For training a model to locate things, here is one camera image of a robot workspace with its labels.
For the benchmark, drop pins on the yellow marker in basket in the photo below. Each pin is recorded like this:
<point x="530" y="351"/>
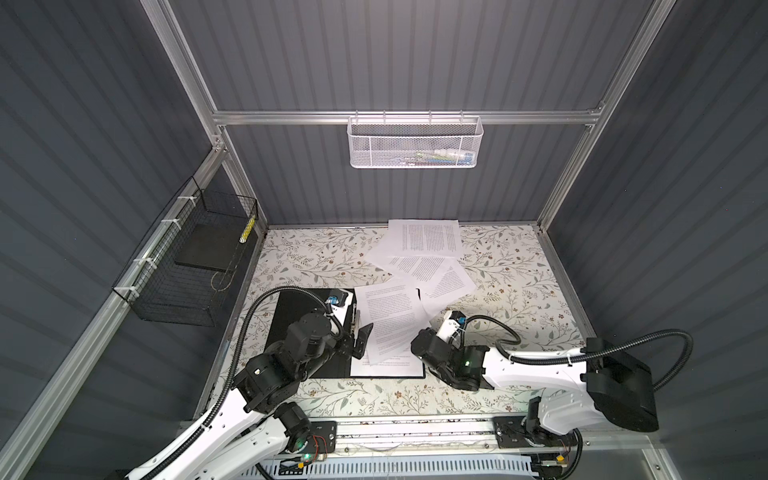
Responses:
<point x="243" y="238"/>

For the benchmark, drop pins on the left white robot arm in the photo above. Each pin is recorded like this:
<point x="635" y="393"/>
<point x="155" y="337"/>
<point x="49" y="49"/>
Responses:
<point x="262" y="386"/>

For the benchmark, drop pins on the black pad in basket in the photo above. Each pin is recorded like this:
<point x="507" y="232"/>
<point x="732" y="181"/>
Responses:
<point x="211" y="247"/>

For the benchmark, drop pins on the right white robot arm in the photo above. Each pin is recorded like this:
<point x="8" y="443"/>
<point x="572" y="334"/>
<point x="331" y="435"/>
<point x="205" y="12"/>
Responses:
<point x="582" y="387"/>

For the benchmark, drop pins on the printed paper sheet back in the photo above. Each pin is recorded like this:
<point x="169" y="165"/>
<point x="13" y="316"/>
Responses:
<point x="440" y="238"/>

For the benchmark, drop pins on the white wire basket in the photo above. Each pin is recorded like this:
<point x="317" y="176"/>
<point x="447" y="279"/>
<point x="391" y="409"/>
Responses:
<point x="378" y="142"/>

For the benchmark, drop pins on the printed paper sheet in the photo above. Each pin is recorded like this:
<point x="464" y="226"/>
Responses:
<point x="437" y="273"/>
<point x="394" y="312"/>
<point x="440" y="238"/>

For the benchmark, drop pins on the black white file folder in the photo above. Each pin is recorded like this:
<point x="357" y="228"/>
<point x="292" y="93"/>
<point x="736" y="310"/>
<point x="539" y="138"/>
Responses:
<point x="332" y="302"/>

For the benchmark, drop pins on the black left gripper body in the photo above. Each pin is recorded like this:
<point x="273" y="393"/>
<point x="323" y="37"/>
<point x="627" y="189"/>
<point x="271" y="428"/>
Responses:
<point x="340" y="345"/>

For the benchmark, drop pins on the black wire basket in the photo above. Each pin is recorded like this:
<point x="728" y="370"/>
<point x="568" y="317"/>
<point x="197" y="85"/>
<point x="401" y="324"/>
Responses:
<point x="189" y="270"/>

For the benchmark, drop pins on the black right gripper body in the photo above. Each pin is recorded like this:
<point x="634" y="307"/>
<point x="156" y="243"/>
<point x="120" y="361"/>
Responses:
<point x="443" y="376"/>

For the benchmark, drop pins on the markers in white basket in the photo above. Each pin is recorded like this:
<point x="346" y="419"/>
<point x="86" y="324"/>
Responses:
<point x="440" y="157"/>

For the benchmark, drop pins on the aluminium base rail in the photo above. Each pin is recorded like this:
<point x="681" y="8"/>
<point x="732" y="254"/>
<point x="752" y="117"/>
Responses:
<point x="414" y="438"/>

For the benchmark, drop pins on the aluminium frame post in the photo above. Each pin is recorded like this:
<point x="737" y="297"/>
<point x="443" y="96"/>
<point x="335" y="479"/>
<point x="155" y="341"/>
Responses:
<point x="177" y="49"/>

